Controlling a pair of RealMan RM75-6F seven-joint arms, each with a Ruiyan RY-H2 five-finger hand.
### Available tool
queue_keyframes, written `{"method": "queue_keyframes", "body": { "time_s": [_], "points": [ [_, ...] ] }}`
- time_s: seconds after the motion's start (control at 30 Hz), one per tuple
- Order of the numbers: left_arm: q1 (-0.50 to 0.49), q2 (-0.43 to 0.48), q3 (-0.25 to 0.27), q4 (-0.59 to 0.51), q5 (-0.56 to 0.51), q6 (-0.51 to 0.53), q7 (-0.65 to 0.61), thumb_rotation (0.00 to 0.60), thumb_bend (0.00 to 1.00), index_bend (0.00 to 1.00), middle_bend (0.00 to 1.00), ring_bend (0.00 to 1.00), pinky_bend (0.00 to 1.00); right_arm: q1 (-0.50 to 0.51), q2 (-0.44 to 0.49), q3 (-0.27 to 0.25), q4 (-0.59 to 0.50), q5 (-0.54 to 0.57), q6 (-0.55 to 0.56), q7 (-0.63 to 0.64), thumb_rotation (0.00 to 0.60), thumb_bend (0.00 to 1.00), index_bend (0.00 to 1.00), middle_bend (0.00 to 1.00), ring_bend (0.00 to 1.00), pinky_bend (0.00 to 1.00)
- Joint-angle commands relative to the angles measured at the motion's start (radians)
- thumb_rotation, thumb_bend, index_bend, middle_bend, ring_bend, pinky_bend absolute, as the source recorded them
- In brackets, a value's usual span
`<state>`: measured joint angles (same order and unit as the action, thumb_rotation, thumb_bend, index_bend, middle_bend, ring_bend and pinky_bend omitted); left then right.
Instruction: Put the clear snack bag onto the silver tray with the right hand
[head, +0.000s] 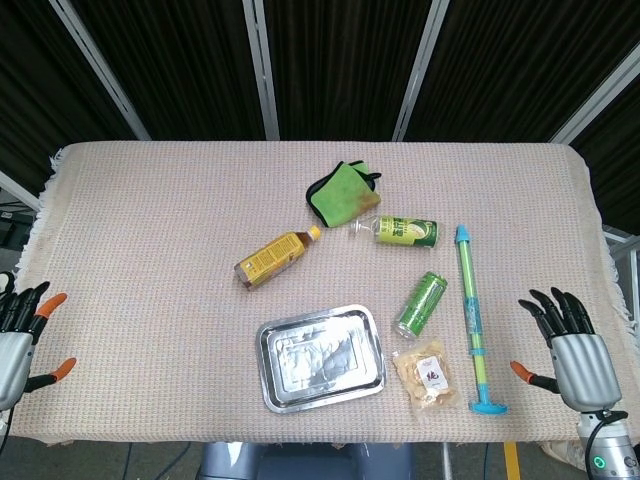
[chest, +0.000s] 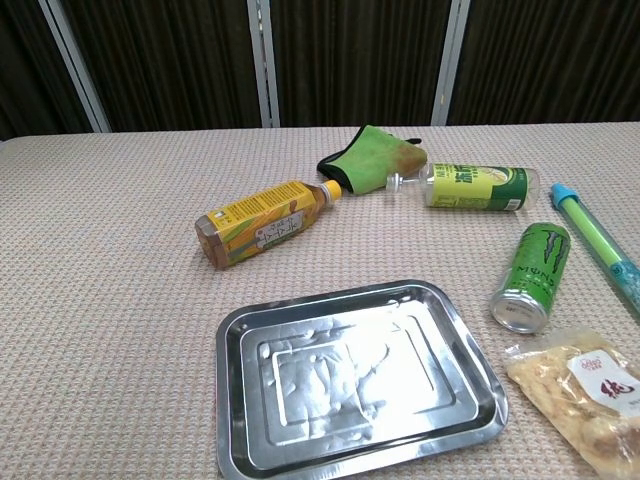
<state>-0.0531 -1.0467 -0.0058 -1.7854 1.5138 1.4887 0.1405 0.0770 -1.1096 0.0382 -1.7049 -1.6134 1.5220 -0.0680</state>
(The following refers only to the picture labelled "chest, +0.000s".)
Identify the grey metal partition post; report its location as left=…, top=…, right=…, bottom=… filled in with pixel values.
left=431, top=0, right=472, bottom=127
left=247, top=0, right=281, bottom=129
left=38, top=0, right=112, bottom=134

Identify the green tube with blue cap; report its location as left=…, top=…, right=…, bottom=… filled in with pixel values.
left=550, top=182, right=640, bottom=322

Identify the packaged snack bag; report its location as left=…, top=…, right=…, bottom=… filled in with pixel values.
left=503, top=327, right=640, bottom=479

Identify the green label clear bottle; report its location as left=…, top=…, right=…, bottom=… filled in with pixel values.
left=385, top=162, right=542, bottom=214

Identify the silver metal tray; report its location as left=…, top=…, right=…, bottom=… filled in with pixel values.
left=215, top=278, right=510, bottom=480

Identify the green cloth with black trim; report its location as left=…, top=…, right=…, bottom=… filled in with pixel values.
left=316, top=124, right=428, bottom=195

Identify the green Monster energy can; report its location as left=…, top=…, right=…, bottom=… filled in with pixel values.
left=489, top=222, right=572, bottom=335

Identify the yellow label tea bottle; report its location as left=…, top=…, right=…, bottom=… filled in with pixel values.
left=194, top=179, right=343, bottom=272

